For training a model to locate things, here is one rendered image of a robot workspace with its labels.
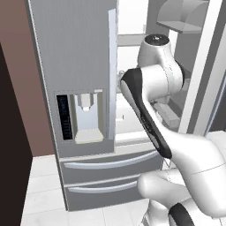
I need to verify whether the grey fridge drawer front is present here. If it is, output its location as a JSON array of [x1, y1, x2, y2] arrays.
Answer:
[[64, 173, 152, 212], [58, 143, 164, 185]]

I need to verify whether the curved silver drawer handle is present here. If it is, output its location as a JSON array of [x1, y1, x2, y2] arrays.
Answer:
[[67, 179, 141, 195], [63, 150, 160, 170]]

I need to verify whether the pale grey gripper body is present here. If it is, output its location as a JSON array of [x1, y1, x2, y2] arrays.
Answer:
[[117, 70, 125, 87]]

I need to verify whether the long silver fridge door handle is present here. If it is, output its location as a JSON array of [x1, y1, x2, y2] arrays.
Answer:
[[107, 8, 118, 141]]

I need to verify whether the open grey fridge door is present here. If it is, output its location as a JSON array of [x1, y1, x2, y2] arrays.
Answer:
[[177, 0, 226, 137]]

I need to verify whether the dark brown tall cabinet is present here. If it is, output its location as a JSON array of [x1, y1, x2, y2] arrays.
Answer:
[[0, 42, 34, 226]]

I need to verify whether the grey fridge door bin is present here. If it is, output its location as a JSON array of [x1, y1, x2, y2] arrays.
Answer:
[[156, 0, 210, 34], [154, 101, 181, 125]]

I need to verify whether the grey fridge door with dispenser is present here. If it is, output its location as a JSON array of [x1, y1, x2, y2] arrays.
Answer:
[[25, 0, 119, 159]]

